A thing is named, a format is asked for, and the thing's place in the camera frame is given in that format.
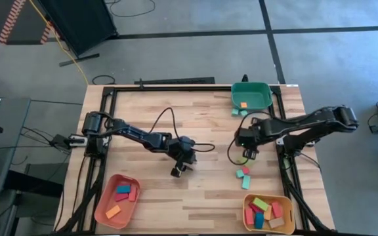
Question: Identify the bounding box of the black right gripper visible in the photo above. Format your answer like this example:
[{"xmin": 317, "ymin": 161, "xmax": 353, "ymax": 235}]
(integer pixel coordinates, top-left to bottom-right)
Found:
[{"xmin": 236, "ymin": 119, "xmax": 267, "ymax": 161}]

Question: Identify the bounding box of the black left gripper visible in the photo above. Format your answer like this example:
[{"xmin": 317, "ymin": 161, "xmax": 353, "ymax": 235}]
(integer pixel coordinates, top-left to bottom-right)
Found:
[{"xmin": 168, "ymin": 136, "xmax": 198, "ymax": 178}]

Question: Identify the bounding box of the tan wooden block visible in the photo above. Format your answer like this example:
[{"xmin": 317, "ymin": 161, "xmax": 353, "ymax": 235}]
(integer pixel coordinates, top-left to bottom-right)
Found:
[{"xmin": 268, "ymin": 216, "xmax": 285, "ymax": 229}]

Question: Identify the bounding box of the green plastic bin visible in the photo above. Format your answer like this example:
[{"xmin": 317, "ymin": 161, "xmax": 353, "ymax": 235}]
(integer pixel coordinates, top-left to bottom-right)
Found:
[{"xmin": 230, "ymin": 81, "xmax": 274, "ymax": 111}]

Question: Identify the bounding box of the yellow plastic bin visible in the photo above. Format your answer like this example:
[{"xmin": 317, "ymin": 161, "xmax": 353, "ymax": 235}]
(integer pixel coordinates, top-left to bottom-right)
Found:
[{"xmin": 242, "ymin": 192, "xmax": 296, "ymax": 235}]

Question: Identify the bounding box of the salmon orange plastic bin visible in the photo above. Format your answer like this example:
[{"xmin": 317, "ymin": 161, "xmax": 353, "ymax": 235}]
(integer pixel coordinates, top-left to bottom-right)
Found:
[{"xmin": 93, "ymin": 173, "xmax": 141, "ymax": 230}]

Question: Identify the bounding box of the long black floor bar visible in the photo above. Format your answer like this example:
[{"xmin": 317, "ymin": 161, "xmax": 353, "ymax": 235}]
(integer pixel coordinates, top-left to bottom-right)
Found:
[{"xmin": 134, "ymin": 77, "xmax": 215, "ymax": 85}]

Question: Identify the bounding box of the dark grey desk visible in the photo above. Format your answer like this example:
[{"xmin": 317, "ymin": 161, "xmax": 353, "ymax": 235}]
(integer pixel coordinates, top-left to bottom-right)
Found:
[{"xmin": 0, "ymin": 96, "xmax": 32, "ymax": 197}]

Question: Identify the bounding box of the large black partition panel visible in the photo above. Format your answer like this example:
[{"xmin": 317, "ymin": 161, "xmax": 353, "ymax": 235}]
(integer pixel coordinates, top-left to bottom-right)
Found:
[{"xmin": 39, "ymin": 0, "xmax": 118, "ymax": 68}]

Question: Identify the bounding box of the black mat with orange stripes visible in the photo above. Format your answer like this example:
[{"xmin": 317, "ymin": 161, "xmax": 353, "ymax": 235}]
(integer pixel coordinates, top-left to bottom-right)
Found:
[{"xmin": 0, "ymin": 0, "xmax": 56, "ymax": 45}]

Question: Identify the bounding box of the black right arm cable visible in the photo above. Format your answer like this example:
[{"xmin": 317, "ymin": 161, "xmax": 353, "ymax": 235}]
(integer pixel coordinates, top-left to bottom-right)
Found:
[{"xmin": 227, "ymin": 111, "xmax": 270, "ymax": 167}]

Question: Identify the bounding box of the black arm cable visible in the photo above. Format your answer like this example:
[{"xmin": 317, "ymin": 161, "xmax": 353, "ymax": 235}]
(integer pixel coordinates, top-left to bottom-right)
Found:
[
  {"xmin": 148, "ymin": 106, "xmax": 217, "ymax": 153},
  {"xmin": 227, "ymin": 111, "xmax": 270, "ymax": 167}
]

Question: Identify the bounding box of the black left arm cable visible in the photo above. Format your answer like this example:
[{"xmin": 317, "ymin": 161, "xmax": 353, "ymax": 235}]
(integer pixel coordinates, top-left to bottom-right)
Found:
[{"xmin": 148, "ymin": 106, "xmax": 217, "ymax": 153}]

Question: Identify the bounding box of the black metal table frame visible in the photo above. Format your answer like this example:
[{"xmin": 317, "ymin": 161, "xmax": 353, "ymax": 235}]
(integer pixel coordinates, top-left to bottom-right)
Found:
[{"xmin": 57, "ymin": 84, "xmax": 336, "ymax": 235}]

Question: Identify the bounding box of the coiled black floor cable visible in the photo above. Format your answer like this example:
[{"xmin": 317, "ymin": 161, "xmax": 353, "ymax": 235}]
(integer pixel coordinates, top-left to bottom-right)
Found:
[{"xmin": 92, "ymin": 74, "xmax": 117, "ymax": 86}]

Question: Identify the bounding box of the yellow cable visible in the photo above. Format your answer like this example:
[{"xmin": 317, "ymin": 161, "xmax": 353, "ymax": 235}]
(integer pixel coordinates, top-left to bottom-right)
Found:
[{"xmin": 28, "ymin": 0, "xmax": 90, "ymax": 87}]

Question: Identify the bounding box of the thin black floor cable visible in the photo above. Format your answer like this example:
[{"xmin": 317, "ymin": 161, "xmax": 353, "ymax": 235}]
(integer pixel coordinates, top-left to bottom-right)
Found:
[{"xmin": 105, "ymin": 0, "xmax": 156, "ymax": 18}]

